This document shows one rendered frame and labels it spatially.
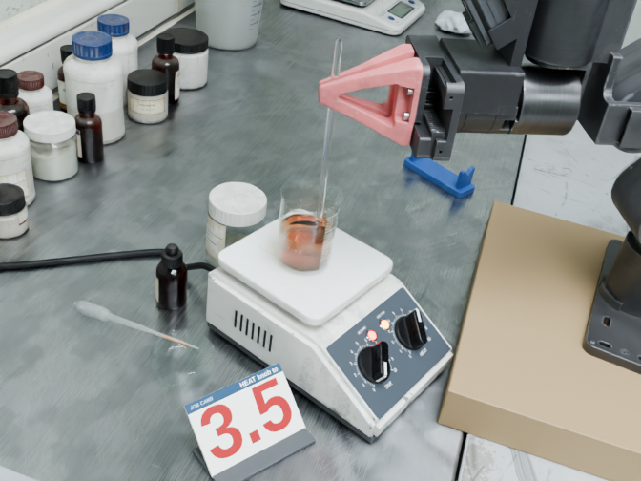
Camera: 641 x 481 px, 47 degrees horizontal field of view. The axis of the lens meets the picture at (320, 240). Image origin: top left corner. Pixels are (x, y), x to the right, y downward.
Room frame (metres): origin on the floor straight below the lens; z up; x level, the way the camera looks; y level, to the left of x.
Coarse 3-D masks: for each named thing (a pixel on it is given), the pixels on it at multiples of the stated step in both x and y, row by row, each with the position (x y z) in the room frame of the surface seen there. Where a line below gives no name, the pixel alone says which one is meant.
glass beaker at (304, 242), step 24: (288, 192) 0.53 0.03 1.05; (312, 192) 0.54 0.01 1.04; (336, 192) 0.53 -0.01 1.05; (288, 216) 0.50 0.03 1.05; (312, 216) 0.50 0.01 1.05; (336, 216) 0.51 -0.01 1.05; (288, 240) 0.50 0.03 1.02; (312, 240) 0.50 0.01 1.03; (288, 264) 0.50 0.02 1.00; (312, 264) 0.50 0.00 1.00
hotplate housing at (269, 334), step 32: (224, 288) 0.49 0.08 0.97; (384, 288) 0.52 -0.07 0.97; (224, 320) 0.49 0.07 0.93; (256, 320) 0.47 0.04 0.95; (288, 320) 0.46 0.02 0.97; (352, 320) 0.47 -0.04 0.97; (256, 352) 0.47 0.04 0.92; (288, 352) 0.45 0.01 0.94; (320, 352) 0.43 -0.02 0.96; (448, 352) 0.50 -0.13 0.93; (288, 384) 0.45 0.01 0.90; (320, 384) 0.43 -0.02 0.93; (416, 384) 0.45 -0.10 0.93; (352, 416) 0.41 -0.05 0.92; (384, 416) 0.41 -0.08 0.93
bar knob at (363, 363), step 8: (384, 344) 0.45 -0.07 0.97; (360, 352) 0.45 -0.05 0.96; (368, 352) 0.45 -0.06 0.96; (376, 352) 0.44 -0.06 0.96; (384, 352) 0.44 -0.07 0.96; (360, 360) 0.44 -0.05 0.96; (368, 360) 0.44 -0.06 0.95; (376, 360) 0.44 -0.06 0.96; (384, 360) 0.44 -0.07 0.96; (360, 368) 0.43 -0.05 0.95; (368, 368) 0.43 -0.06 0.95; (376, 368) 0.43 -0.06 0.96; (384, 368) 0.43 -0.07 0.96; (368, 376) 0.43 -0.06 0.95; (376, 376) 0.43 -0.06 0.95; (384, 376) 0.42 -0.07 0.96
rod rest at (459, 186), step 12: (408, 168) 0.87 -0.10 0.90; (420, 168) 0.86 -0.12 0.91; (432, 168) 0.86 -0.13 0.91; (444, 168) 0.87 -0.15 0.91; (468, 168) 0.84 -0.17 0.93; (432, 180) 0.84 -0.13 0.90; (444, 180) 0.84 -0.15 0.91; (456, 180) 0.84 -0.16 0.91; (468, 180) 0.83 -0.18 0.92; (456, 192) 0.82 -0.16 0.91; (468, 192) 0.83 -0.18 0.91
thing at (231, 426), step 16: (256, 384) 0.41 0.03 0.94; (272, 384) 0.42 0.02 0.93; (224, 400) 0.39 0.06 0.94; (240, 400) 0.40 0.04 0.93; (256, 400) 0.40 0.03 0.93; (272, 400) 0.41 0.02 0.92; (288, 400) 0.41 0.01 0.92; (208, 416) 0.38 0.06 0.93; (224, 416) 0.38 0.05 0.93; (240, 416) 0.39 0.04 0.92; (256, 416) 0.39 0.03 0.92; (272, 416) 0.40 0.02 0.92; (288, 416) 0.40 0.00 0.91; (208, 432) 0.37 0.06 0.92; (224, 432) 0.37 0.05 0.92; (240, 432) 0.38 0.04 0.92; (256, 432) 0.38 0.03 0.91; (272, 432) 0.39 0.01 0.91; (208, 448) 0.36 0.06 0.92; (224, 448) 0.36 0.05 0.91; (240, 448) 0.37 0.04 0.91
